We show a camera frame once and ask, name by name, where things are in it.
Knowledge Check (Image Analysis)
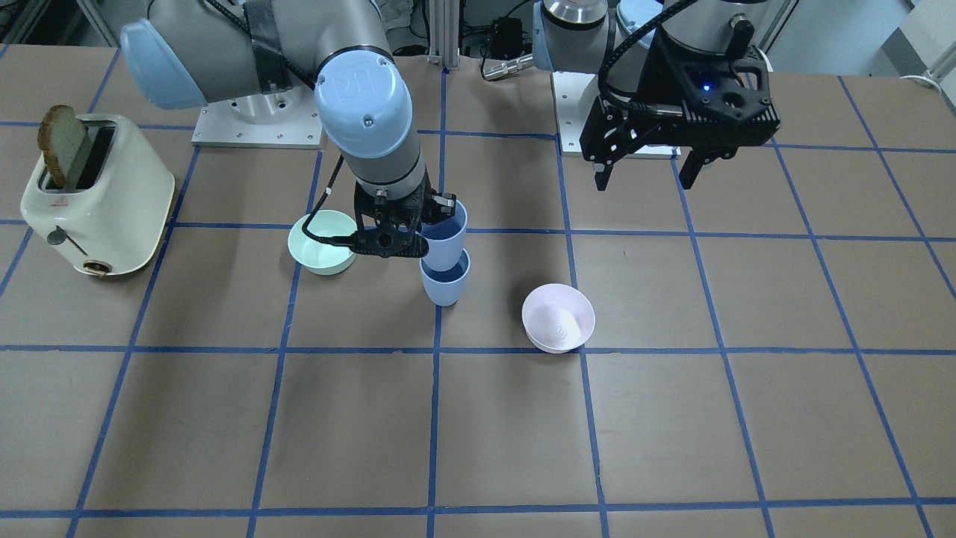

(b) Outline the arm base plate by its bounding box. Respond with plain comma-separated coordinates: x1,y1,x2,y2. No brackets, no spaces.
191,86,323,149
551,70,680,159

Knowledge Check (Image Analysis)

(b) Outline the blue cup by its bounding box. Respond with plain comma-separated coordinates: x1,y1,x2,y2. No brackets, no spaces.
420,200,468,272
420,249,471,307

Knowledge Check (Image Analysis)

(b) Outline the mint green bowl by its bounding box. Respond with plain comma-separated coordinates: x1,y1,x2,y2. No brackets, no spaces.
287,210,356,275

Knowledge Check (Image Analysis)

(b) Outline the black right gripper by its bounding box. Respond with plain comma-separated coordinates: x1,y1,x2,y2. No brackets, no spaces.
351,183,457,259

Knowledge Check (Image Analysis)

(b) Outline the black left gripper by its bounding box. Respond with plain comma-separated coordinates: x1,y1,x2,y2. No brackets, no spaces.
580,41,781,193

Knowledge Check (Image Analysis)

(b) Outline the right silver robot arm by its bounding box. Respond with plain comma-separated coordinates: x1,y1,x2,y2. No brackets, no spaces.
120,1,456,259

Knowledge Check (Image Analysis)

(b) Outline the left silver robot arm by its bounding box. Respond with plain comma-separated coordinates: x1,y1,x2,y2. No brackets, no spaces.
533,1,781,191

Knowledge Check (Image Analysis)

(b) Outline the slice of toast bread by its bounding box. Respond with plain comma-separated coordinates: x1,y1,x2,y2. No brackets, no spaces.
37,105,93,190

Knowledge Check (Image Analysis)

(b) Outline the pink bowl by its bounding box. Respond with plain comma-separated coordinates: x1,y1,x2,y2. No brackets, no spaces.
521,283,595,353

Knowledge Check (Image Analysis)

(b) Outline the cream white toaster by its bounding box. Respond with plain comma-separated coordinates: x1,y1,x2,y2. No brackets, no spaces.
20,114,176,276

